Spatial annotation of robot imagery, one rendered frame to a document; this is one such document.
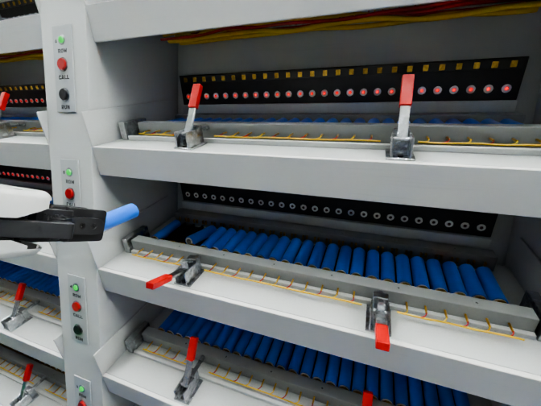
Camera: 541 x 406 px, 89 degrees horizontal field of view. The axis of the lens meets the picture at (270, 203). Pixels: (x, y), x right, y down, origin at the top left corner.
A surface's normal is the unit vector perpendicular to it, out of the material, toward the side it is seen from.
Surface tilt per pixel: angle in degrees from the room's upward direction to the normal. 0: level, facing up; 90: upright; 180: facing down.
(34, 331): 16
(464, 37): 90
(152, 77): 90
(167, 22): 106
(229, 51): 90
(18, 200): 81
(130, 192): 90
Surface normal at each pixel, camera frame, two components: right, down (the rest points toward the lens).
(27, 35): -0.34, 0.40
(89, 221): 0.94, 0.11
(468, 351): -0.04, -0.91
